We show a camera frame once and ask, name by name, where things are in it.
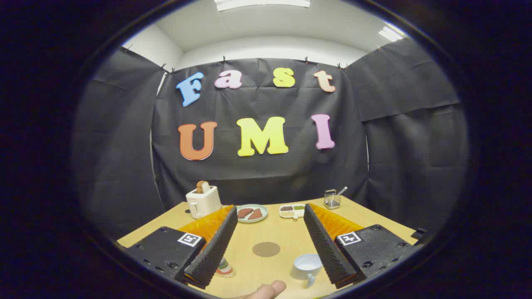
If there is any wooden table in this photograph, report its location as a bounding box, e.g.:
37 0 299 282
117 195 418 299

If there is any white cup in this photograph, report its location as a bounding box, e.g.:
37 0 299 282
290 254 324 288

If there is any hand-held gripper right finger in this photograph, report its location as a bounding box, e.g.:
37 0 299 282
303 203 416 289

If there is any light green plate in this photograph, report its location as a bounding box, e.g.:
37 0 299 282
236 204 269 223

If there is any clear plastic juice bottle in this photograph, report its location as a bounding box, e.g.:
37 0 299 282
215 257 236 278

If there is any white toaster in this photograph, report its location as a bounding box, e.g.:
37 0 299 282
186 186 222 219

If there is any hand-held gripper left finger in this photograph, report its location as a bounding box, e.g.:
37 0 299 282
125 204 238 290

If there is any metal wire holder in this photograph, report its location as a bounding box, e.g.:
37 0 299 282
324 189 342 209

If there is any brown round coaster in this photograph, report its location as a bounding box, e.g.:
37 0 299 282
252 242 281 257

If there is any white divided snack dish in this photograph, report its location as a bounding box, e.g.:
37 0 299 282
279 203 307 219

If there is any small ceiling light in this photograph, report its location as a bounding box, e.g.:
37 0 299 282
378 26 403 42

